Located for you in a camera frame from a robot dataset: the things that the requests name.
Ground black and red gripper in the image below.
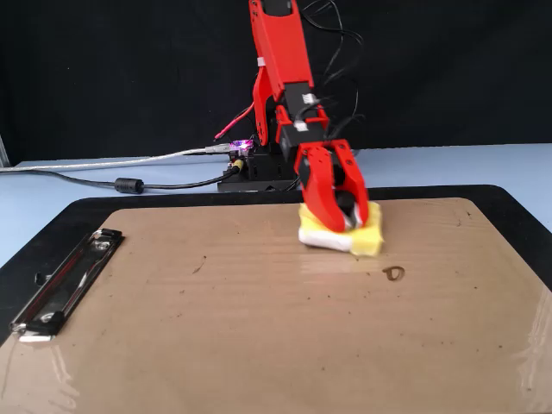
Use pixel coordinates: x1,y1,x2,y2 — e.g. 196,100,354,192
278,119,370,234

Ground yellow sponge with black knob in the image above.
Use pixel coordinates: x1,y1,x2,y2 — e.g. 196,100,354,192
297,202,385,259

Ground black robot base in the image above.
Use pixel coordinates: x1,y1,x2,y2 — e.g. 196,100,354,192
217,144,303,193

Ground red controller circuit board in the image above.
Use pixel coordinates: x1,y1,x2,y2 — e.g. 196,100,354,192
228,138,256,156

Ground brown clipboard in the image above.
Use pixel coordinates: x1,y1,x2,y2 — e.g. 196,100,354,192
0,197,552,414

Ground black backdrop cloth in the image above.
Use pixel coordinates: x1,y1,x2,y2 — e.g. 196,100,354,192
0,0,552,167

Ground silver metal clipboard clip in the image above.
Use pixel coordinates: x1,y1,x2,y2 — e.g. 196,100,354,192
8,229,124,344

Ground black desk mat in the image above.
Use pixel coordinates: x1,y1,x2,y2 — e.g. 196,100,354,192
0,184,552,346

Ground red wire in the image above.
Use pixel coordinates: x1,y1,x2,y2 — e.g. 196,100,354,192
214,103,256,142

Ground thin black robot wires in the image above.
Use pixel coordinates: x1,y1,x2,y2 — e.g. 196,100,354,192
299,0,367,143

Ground black power cable with ferrite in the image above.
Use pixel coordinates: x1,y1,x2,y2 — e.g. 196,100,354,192
29,160,245,195

